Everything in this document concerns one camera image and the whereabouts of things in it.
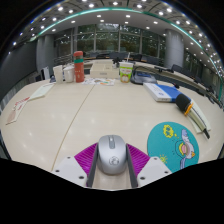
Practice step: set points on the white lidded jar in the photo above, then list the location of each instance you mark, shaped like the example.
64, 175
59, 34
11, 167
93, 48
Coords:
69, 74

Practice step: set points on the pale green notebook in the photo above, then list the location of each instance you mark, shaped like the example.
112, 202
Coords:
202, 116

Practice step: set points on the pale white booklet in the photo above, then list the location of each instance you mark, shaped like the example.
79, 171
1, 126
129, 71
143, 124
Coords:
41, 91

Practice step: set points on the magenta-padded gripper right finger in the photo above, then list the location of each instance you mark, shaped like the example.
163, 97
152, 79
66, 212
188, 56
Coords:
150, 168

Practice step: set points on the colourful printed leaflet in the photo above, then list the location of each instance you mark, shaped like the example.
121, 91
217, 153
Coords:
99, 81

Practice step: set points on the blue and white book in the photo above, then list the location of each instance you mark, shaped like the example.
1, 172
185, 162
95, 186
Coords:
165, 92

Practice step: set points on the dark office chairs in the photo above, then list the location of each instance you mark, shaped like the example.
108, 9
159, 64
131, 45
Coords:
115, 55

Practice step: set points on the dark conference console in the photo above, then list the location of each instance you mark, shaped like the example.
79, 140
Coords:
143, 78

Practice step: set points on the silver grey computer mouse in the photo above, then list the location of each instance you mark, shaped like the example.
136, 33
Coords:
112, 156

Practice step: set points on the long curved conference table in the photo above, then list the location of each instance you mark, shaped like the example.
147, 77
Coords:
100, 60

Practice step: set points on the green printed paper cup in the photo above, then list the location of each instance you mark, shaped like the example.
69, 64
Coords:
126, 73

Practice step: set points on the red printed paper leaflet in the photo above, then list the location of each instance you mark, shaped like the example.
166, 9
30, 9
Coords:
17, 110

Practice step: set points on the ceiling lights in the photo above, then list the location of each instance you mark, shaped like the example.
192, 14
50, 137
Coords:
100, 15

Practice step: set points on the white paper cup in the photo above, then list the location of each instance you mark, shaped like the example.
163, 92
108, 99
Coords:
58, 74

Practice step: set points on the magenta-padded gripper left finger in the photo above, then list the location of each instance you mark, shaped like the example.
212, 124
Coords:
73, 168

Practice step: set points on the round teal cartoon mouse pad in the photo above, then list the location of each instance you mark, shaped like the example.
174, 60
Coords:
171, 146

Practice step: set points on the white standing appliance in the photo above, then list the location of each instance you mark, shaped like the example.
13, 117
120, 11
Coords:
45, 73

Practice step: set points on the beige cardboard box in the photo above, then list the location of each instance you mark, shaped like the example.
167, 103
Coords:
104, 71

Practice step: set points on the red bottle with green band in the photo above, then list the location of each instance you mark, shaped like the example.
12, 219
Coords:
79, 68

